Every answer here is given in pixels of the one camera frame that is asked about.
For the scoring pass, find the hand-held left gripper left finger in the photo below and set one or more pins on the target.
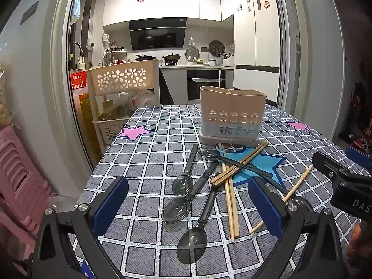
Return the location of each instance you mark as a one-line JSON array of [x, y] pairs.
[[112, 206]]

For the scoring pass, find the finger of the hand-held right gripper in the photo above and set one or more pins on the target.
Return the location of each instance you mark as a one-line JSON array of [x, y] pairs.
[[325, 161], [359, 155]]

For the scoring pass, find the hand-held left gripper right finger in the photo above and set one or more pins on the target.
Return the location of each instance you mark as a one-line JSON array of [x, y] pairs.
[[266, 206]]

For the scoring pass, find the wooden chopstick with ridged tip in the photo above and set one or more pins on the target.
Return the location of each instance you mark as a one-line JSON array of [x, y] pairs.
[[302, 177]]

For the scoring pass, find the chopstick with blue dotted end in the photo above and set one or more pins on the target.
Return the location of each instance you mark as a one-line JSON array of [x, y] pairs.
[[234, 218]]

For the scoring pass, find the beige plastic utensil holder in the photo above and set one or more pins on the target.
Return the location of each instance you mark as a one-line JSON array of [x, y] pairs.
[[232, 104]]

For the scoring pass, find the person's right hand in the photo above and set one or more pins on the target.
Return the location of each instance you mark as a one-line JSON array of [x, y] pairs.
[[360, 238]]

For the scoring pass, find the red and black decoration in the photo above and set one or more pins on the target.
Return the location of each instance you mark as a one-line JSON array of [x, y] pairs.
[[359, 107]]

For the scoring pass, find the grey checked star tablecloth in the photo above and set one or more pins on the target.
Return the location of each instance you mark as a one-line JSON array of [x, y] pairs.
[[151, 165]]

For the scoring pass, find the yellow cooking oil bottle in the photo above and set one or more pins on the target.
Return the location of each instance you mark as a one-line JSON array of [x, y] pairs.
[[87, 116]]

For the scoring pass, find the stack of pink plastic stools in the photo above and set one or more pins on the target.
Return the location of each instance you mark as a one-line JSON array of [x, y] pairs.
[[17, 174]]

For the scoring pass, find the clear plastic bags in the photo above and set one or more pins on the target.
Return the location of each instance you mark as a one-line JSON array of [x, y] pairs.
[[139, 98]]

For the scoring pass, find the beige flower-cutout storage cart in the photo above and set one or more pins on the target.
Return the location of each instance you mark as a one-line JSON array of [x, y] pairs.
[[122, 78]]

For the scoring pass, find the red plastic basket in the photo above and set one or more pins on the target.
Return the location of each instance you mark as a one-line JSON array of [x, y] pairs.
[[78, 80]]

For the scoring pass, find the white hanging strip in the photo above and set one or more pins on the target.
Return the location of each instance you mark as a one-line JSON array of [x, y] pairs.
[[221, 77]]

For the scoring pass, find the black built-in oven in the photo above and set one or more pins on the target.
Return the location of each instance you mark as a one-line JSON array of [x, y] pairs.
[[203, 87]]

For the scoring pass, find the white rice cooker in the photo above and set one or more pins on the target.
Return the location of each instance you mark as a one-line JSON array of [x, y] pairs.
[[228, 59]]

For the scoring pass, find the white refrigerator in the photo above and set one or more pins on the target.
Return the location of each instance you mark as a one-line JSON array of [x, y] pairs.
[[261, 35]]

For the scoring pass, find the white spice rack with bottles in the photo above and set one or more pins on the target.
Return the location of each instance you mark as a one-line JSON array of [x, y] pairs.
[[114, 56]]

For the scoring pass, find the white enamel pot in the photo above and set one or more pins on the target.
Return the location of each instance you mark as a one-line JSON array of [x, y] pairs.
[[212, 62]]

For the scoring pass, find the black wok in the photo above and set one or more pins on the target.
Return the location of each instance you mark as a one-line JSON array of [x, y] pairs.
[[144, 57]]

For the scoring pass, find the dark round steamer rack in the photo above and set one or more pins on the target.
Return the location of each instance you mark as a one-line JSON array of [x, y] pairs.
[[216, 48]]

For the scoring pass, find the dark cooking pot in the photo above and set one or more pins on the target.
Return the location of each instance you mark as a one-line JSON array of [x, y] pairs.
[[171, 57]]

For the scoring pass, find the black kitchen faucet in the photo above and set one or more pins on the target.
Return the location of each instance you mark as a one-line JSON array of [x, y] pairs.
[[77, 45]]

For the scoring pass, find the white hanging bag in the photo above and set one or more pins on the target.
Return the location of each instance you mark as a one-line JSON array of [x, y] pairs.
[[90, 42]]

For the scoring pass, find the round metal plate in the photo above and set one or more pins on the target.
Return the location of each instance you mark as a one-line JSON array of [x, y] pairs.
[[191, 53]]

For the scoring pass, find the black range hood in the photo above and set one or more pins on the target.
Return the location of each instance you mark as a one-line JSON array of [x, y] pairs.
[[157, 37]]

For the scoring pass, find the blue hanging cloth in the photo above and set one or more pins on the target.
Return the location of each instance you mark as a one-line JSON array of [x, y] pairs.
[[76, 5]]

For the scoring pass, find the white upper kitchen cabinets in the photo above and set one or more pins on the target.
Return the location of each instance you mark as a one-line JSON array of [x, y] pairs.
[[162, 5]]

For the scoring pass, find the grey wall switch panel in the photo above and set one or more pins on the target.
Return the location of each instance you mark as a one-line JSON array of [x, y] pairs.
[[29, 13]]

